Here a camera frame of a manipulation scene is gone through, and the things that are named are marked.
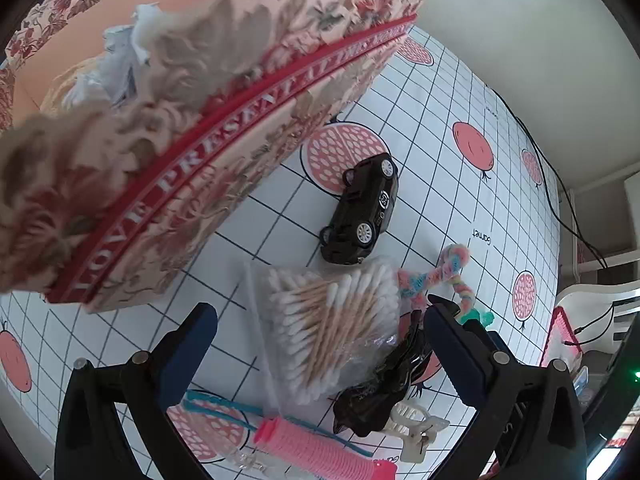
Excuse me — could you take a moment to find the rainbow pipe cleaner ring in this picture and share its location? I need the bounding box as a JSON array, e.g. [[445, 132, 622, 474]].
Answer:
[[397, 243, 476, 316]]

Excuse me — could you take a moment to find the floral paper gift box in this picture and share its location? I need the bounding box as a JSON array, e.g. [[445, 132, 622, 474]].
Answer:
[[0, 0, 431, 316]]

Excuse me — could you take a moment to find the black toy car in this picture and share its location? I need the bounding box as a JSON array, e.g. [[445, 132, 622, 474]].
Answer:
[[319, 152, 399, 264]]

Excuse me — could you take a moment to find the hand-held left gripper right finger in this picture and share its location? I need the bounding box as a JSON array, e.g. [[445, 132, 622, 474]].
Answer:
[[423, 304, 588, 480]]

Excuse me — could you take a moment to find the black hair claw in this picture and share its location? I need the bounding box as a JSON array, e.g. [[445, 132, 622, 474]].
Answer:
[[332, 310, 441, 436]]

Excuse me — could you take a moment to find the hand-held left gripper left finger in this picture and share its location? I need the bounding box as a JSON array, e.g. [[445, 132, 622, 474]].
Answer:
[[54, 302, 219, 480]]

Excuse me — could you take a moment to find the long black cable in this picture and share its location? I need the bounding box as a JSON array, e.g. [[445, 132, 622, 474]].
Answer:
[[482, 82, 610, 270]]

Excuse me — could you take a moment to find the white paper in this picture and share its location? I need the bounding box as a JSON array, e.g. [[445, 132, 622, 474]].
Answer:
[[65, 4, 166, 111]]

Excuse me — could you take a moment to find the bag of cotton swabs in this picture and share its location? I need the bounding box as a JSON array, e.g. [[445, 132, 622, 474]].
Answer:
[[245, 255, 403, 406]]

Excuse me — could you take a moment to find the pink hair roller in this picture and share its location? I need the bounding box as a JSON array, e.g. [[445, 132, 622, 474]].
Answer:
[[253, 417, 398, 480]]

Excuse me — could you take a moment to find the white hair clip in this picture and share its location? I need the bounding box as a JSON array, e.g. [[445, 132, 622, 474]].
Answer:
[[387, 400, 451, 463]]

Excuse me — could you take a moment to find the desktop with grid tablecloth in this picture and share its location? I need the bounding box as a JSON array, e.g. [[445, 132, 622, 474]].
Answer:
[[0, 25, 563, 480]]

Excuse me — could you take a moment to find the white wooden shelf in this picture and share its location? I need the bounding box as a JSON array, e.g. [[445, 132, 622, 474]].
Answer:
[[575, 172, 640, 271]]

